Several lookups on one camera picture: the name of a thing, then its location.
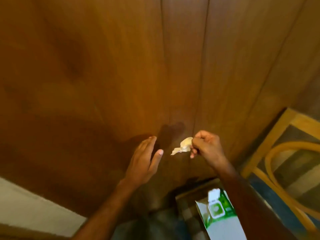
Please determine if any person's left hand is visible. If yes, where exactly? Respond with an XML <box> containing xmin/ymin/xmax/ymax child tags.
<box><xmin>124</xmin><ymin>136</ymin><xmax>164</xmax><ymax>188</ymax></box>

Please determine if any person's right hand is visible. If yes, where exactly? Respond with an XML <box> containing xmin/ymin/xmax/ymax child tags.
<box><xmin>190</xmin><ymin>130</ymin><xmax>227</xmax><ymax>170</ymax></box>

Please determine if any white tissue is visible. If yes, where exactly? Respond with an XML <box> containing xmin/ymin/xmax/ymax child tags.
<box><xmin>171</xmin><ymin>137</ymin><xmax>193</xmax><ymax>156</ymax></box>

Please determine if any person's right forearm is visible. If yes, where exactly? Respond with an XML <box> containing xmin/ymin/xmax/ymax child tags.
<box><xmin>217</xmin><ymin>158</ymin><xmax>298</xmax><ymax>240</ymax></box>

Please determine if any person's left forearm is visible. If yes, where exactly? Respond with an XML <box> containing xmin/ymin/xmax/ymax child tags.
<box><xmin>72</xmin><ymin>179</ymin><xmax>140</xmax><ymax>240</ymax></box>

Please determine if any green and white wipes pack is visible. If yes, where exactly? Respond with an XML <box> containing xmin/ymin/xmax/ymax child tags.
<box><xmin>195</xmin><ymin>188</ymin><xmax>247</xmax><ymax>240</ymax></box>

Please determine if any wooden chair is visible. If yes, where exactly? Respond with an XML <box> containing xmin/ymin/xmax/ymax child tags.
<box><xmin>240</xmin><ymin>108</ymin><xmax>320</xmax><ymax>235</ymax></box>

